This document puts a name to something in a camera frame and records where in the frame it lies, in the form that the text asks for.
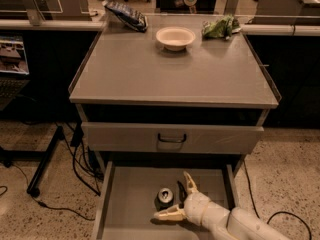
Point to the grey cabinet counter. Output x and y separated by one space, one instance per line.
127 67

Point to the black drawer handle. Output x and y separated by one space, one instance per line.
171 139

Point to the white paper bowl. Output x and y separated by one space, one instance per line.
175 38

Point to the green soda can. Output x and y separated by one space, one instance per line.
164 199

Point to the blue chip bag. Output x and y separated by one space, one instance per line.
132 18

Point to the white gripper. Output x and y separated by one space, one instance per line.
194 206

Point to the laptop computer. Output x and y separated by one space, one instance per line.
14 71

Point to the closed top drawer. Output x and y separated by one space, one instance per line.
207 139

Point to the black stand leg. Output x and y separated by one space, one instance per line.
33 189

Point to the green crumpled bag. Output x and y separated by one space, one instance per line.
224 27

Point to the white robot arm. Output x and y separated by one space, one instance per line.
223 224

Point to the open middle drawer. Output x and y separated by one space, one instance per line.
128 199

